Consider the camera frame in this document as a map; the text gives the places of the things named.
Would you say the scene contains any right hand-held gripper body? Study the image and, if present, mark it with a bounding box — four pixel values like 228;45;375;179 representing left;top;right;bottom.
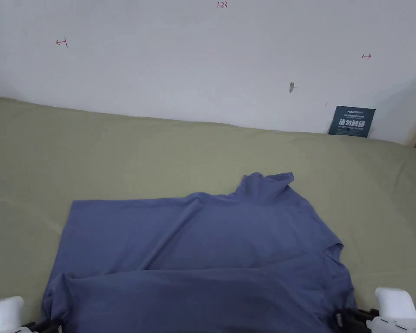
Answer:
360;287;416;333

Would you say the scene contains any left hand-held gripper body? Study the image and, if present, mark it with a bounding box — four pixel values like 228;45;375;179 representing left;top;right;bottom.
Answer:
0;296;36;333

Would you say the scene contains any blue shirt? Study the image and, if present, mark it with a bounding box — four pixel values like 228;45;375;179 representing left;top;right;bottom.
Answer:
41;171;358;333

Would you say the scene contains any bed with pale green sheet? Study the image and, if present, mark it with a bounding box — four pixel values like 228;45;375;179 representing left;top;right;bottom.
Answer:
0;96;416;333

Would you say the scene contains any dark teal sign card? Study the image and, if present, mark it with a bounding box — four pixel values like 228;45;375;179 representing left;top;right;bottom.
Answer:
328;105;377;138

